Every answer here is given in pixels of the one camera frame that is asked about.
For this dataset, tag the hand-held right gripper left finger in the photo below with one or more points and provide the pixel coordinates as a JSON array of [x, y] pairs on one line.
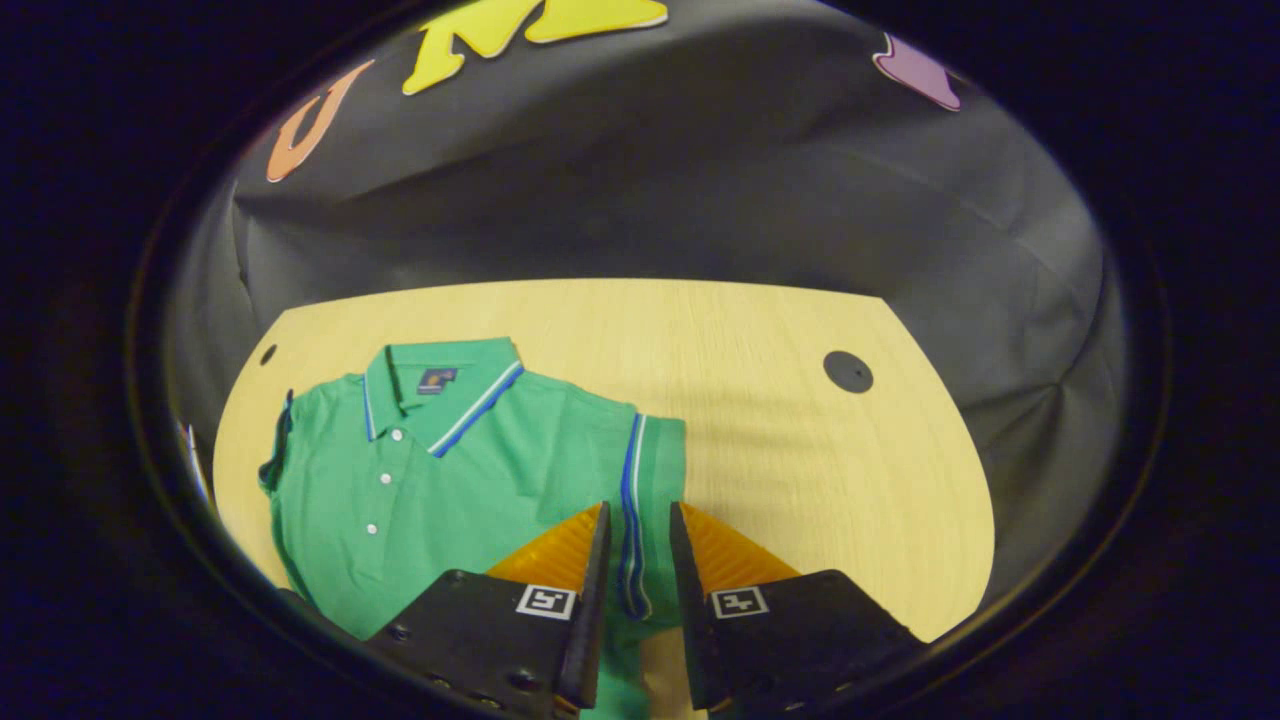
[[592, 620]]

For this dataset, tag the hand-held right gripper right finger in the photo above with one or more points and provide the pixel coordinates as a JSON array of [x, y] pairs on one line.
[[690, 630]]

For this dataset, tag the green T-shirt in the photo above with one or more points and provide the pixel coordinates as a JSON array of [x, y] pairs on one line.
[[450, 500]]

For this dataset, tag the black backdrop cloth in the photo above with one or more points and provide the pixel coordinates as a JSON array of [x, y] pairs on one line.
[[650, 180]]

